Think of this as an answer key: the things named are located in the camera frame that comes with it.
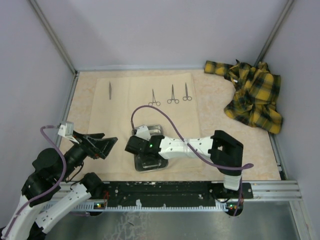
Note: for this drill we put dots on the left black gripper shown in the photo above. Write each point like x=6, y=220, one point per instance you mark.
x=98, y=146

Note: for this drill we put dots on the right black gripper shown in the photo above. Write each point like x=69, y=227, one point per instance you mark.
x=142, y=156

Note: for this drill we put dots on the steel instrument tray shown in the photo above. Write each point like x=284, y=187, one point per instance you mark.
x=147, y=165

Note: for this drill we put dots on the steel hemostat forceps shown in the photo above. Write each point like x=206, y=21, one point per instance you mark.
x=154, y=102

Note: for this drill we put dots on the beige cloth wrap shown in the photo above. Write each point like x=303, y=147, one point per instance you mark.
x=130, y=98

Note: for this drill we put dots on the steel tweezers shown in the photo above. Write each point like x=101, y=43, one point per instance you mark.
x=109, y=90

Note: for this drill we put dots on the steel surgical scissors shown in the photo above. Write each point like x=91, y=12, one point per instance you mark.
x=187, y=97

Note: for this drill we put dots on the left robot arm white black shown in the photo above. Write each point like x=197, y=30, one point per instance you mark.
x=51, y=168

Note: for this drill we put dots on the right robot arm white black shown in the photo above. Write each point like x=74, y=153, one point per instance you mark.
x=220, y=150

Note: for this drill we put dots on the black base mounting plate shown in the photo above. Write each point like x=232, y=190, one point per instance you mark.
x=165, y=193

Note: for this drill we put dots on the yellow plaid shirt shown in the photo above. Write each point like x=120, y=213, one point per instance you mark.
x=254, y=102

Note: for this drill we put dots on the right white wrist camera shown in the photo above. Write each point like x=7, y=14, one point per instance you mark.
x=142, y=132

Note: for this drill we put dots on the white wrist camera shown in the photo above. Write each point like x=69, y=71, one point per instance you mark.
x=142, y=132
x=66, y=130

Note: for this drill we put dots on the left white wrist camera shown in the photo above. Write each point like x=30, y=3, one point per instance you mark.
x=66, y=130

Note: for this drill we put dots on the aluminium front rail frame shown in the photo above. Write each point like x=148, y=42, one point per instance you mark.
x=270, y=190

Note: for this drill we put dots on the left aluminium corner post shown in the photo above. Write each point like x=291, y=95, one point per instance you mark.
x=52, y=35

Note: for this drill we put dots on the aluminium corner post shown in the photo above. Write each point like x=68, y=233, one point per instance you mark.
x=52, y=35
x=289, y=5

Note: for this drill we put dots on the right aluminium corner post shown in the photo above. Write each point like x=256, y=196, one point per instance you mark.
x=289, y=5

